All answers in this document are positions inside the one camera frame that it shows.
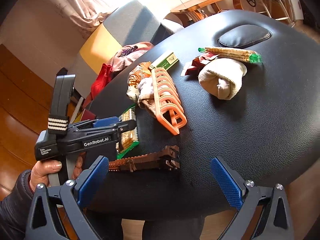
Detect brown toy block crocodile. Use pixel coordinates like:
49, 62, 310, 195
108, 145, 180, 172

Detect dark jacket left forearm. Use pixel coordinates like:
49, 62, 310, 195
0, 170, 33, 239

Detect green cracker packet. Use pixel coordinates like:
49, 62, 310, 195
116, 105, 139, 159

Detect pink garment with beads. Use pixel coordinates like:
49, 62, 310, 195
106, 42, 154, 72

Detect wooden side table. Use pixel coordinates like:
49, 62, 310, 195
170, 0, 242, 21

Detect yellow grey sofa chair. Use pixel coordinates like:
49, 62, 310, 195
68, 0, 183, 98

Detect orange white muffin bag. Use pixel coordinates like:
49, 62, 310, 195
126, 61, 151, 102

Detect long biscuit packet green ends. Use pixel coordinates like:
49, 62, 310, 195
198, 47, 262, 63

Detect beige window curtain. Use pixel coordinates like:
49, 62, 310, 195
50, 0, 112, 32

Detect person's left hand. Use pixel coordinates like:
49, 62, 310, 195
29, 154, 85, 192

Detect striped beige worn sock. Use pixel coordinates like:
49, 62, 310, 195
137, 77, 156, 118

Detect red snack wrapper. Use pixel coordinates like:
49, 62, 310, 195
181, 51, 218, 76

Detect black oval headrest cushion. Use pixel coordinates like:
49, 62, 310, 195
218, 24, 272, 49

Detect green white small carton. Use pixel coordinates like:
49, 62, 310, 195
149, 52, 178, 70

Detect rolled white sock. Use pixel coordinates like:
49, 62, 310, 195
198, 58, 247, 100

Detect red cloth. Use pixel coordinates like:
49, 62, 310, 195
83, 63, 113, 108

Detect orange plastic rack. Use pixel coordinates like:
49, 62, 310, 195
151, 68, 187, 135

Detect white folding chair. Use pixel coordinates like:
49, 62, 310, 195
240, 0, 297, 27

